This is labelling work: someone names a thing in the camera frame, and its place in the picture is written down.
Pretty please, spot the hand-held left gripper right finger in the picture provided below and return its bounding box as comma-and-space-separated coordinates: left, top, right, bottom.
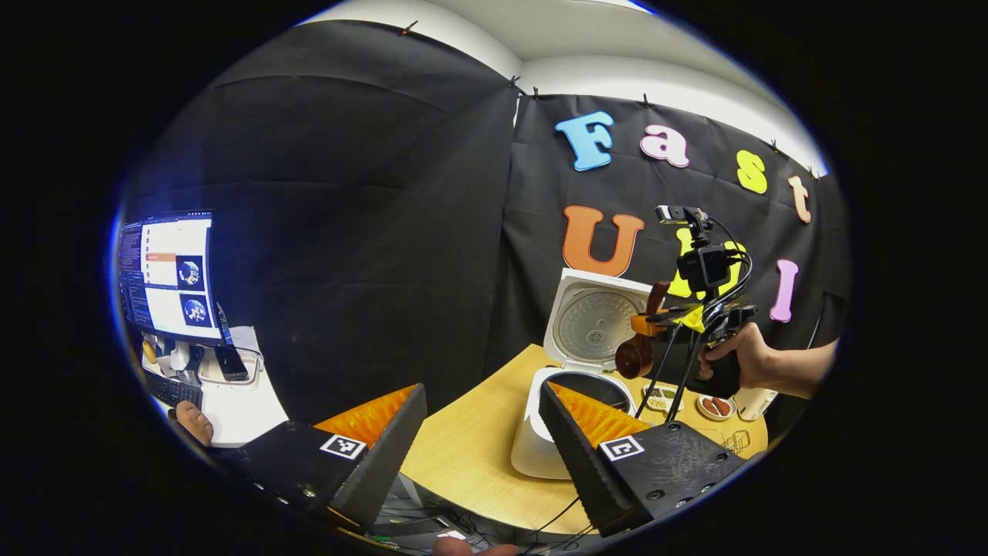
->
538, 382, 753, 539

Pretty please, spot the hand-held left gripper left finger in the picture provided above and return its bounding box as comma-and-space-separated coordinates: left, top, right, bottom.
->
218, 385, 430, 534

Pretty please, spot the brown wooden spoon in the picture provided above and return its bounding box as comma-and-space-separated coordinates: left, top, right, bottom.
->
615, 280, 672, 380

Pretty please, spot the white rice cooker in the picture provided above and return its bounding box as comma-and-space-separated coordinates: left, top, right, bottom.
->
509, 269, 658, 481

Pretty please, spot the white divided grain dish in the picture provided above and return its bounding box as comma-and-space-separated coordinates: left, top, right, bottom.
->
644, 384, 685, 412

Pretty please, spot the round white plate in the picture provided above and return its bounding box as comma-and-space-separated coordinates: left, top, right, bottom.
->
696, 394, 737, 422

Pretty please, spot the white toaster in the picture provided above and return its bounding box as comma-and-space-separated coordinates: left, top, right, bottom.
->
733, 386, 777, 422

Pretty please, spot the white side desk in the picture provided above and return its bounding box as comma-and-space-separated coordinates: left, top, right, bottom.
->
151, 324, 292, 449

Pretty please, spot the clear plastic tray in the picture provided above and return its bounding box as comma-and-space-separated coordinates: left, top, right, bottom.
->
197, 346, 265, 388

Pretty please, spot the black phone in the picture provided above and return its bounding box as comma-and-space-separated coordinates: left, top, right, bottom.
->
212, 344, 249, 381

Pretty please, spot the black keyboard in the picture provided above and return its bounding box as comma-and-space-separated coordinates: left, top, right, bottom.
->
145, 369, 205, 412

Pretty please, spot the black backdrop cloth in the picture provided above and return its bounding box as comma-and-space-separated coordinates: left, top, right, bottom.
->
116, 19, 851, 425

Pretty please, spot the computer monitor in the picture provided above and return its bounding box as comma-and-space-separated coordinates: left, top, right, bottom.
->
117, 210, 226, 348

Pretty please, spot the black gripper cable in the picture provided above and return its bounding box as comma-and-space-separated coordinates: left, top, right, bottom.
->
665, 332, 703, 422
637, 324, 684, 421

